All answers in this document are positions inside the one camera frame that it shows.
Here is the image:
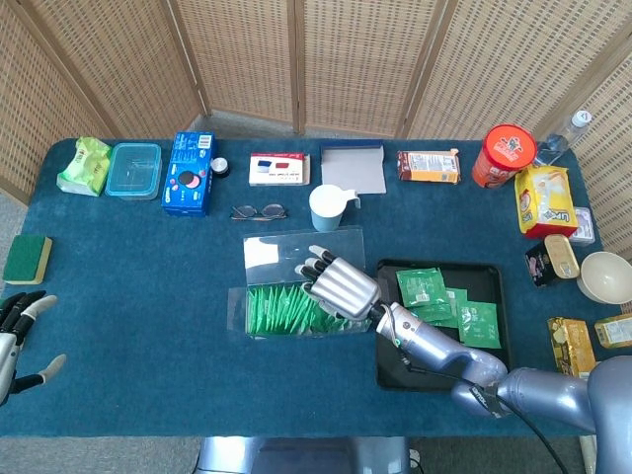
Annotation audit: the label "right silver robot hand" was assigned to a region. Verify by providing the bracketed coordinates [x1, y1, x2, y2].
[294, 245, 384, 322]

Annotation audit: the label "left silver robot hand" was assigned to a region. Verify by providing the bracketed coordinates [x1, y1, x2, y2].
[0, 290, 68, 407]

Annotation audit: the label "clear box of green packets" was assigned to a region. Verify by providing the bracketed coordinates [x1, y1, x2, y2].
[226, 225, 374, 341]

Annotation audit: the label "open dark blue flat box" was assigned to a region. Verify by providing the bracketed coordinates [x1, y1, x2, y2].
[319, 140, 387, 196]

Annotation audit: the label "white box with red-blue glasses print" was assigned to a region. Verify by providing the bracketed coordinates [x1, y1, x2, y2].
[248, 152, 312, 188]

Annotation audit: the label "black plastic tray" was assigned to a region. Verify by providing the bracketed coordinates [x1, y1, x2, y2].
[375, 259, 513, 392]

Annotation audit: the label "orange snack package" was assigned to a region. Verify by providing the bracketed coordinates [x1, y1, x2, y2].
[397, 149, 463, 185]

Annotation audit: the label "black box with pink print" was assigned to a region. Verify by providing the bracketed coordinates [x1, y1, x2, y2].
[523, 240, 562, 289]

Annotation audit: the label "blue Oreo cookie box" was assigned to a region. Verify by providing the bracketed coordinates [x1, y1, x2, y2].
[161, 130, 217, 217]

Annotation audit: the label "yellow snack bag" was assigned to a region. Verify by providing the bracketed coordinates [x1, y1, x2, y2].
[513, 165, 580, 240]

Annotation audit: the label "yellow butter package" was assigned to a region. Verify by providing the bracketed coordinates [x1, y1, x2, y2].
[546, 317, 598, 379]

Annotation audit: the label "light blue mug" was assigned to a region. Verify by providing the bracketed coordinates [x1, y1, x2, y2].
[308, 184, 361, 233]

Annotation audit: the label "green and yellow sponge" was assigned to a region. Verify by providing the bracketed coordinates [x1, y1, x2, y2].
[2, 234, 54, 285]

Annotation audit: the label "dark-framed eyeglasses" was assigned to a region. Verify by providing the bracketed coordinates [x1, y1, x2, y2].
[230, 202, 290, 222]

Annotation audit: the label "blue table cloth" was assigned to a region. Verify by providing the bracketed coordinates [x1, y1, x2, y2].
[0, 137, 606, 438]

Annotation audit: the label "light green tissue pack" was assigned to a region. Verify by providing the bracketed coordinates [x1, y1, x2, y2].
[55, 136, 113, 198]

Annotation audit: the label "red cylindrical can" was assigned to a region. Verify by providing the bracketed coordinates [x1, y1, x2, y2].
[471, 123, 538, 189]

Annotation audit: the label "gold tin can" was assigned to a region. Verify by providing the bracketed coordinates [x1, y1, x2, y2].
[543, 233, 581, 280]

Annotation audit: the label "clear container with blue rim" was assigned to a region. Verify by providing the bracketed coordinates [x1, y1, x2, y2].
[104, 142, 163, 200]

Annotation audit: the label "woven bamboo folding screen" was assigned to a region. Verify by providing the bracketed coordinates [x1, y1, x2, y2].
[0, 0, 632, 258]

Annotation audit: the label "small clear plastic pack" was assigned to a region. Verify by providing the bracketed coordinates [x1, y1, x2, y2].
[567, 206, 597, 247]

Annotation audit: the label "cream ceramic bowl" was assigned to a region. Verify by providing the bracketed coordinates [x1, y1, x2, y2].
[580, 251, 632, 305]

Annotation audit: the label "clear plastic water bottle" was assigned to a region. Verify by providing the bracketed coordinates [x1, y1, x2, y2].
[532, 109, 593, 169]

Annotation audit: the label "white power strip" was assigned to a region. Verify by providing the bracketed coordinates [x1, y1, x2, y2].
[577, 434, 599, 474]

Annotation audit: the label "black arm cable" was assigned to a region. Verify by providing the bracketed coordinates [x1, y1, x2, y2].
[394, 315, 568, 474]

